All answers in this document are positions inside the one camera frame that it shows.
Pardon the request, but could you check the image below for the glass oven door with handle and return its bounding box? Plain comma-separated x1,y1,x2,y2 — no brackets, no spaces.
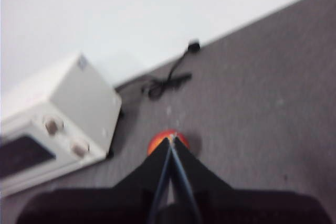
0,121,74,196

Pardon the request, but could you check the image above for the black power cable with plug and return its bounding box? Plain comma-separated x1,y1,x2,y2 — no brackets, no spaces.
141,39,202,101

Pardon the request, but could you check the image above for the beige round oven knob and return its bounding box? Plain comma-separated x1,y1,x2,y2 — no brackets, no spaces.
41,116,63,136
69,140,90,158

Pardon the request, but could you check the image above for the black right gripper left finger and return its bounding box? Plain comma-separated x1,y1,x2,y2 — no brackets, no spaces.
15,136,173,224

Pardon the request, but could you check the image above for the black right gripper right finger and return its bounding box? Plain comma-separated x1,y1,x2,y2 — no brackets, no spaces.
173,134,333,224

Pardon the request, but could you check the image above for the cream white toaster oven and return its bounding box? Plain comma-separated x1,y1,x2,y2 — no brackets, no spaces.
0,50,125,198

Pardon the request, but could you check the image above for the red yellow apple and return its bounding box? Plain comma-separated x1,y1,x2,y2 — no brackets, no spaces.
146,129,190,156

